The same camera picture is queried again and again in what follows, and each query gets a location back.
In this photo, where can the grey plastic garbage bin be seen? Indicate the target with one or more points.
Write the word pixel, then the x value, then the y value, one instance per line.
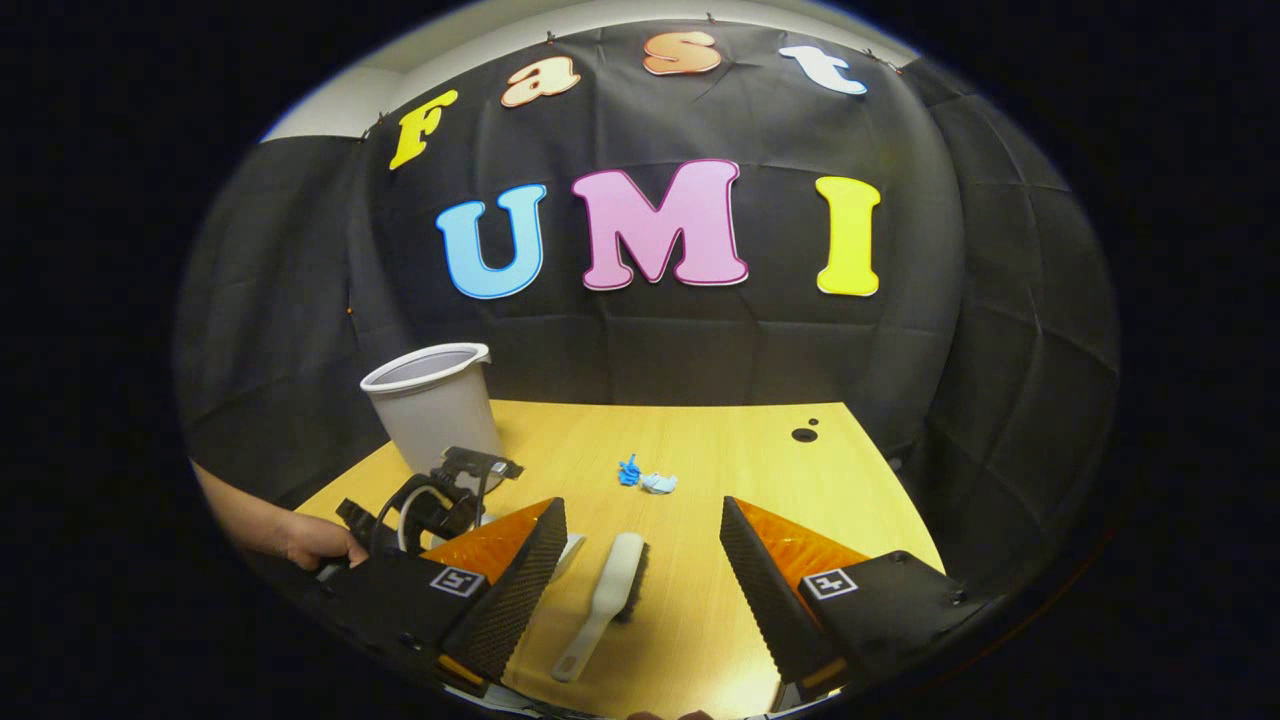
pixel 430 420

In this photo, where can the small white broom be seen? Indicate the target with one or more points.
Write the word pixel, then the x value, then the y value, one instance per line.
pixel 615 580

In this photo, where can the white plastic dustpan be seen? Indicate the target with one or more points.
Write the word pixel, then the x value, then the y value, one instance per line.
pixel 570 552

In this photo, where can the wooden desktop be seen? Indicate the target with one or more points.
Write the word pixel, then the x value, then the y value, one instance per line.
pixel 720 470

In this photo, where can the light blue paper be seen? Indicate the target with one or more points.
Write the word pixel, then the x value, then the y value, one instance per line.
pixel 658 483

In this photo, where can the dark blue paper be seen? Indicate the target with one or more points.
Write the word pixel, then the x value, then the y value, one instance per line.
pixel 629 471

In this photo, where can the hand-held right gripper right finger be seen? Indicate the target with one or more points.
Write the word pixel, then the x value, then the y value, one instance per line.
pixel 765 590

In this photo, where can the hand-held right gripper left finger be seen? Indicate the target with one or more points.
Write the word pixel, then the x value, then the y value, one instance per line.
pixel 515 590

